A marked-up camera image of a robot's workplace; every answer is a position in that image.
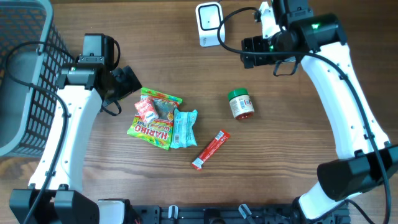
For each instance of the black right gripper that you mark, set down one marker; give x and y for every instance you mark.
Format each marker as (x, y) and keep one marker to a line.
(250, 61)

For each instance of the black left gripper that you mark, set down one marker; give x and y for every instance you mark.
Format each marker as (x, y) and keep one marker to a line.
(129, 82)

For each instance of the small red candy packet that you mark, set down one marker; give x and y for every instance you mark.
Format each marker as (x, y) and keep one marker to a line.
(146, 110)

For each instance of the colourful candy bag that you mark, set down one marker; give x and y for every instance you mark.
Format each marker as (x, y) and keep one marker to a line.
(158, 132)

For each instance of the green lid sauce jar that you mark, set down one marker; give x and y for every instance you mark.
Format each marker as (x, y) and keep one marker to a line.
(240, 103)

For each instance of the teal snack pouch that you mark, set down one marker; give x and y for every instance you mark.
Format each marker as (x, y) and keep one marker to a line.
(183, 135)

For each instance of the red snack packet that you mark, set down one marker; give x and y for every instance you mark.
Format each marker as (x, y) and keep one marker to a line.
(213, 146)

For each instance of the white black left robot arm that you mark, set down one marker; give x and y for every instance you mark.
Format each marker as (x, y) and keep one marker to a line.
(54, 192)

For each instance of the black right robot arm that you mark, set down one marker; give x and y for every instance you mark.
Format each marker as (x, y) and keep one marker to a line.
(291, 33)

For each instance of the white barcode scanner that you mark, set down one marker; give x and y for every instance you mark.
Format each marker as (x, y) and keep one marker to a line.
(209, 15)

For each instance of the dark grey plastic basket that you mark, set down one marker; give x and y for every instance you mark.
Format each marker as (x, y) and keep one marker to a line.
(30, 44)

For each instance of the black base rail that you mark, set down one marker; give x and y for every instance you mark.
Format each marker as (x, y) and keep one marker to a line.
(217, 214)

